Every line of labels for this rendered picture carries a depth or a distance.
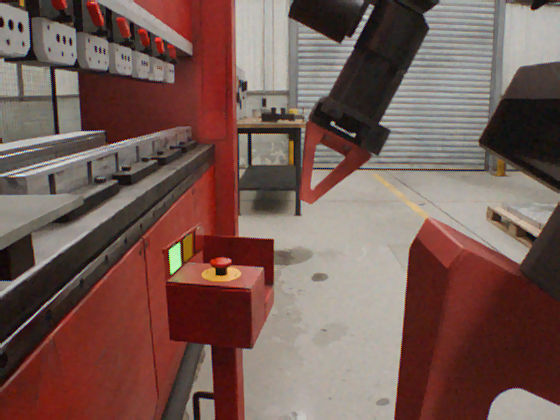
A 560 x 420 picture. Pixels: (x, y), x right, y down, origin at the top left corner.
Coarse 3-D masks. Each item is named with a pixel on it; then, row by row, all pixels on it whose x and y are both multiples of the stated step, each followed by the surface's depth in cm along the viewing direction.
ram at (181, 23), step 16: (96, 0) 105; (112, 0) 115; (144, 0) 145; (160, 0) 166; (176, 0) 194; (128, 16) 129; (160, 16) 167; (176, 16) 195; (160, 32) 168; (176, 32) 196; (176, 48) 203
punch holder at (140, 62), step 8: (136, 24) 137; (136, 32) 138; (136, 40) 137; (136, 48) 138; (144, 48) 146; (136, 56) 137; (144, 56) 146; (136, 64) 138; (144, 64) 147; (136, 72) 139; (144, 72) 146
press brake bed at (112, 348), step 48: (192, 192) 179; (144, 240) 112; (96, 288) 80; (144, 288) 111; (0, 336) 52; (48, 336) 62; (96, 336) 79; (144, 336) 110; (0, 384) 51; (48, 384) 61; (96, 384) 79; (144, 384) 109
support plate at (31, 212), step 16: (0, 208) 38; (16, 208) 38; (32, 208) 38; (48, 208) 38; (64, 208) 40; (0, 224) 33; (16, 224) 33; (32, 224) 34; (0, 240) 30; (16, 240) 32
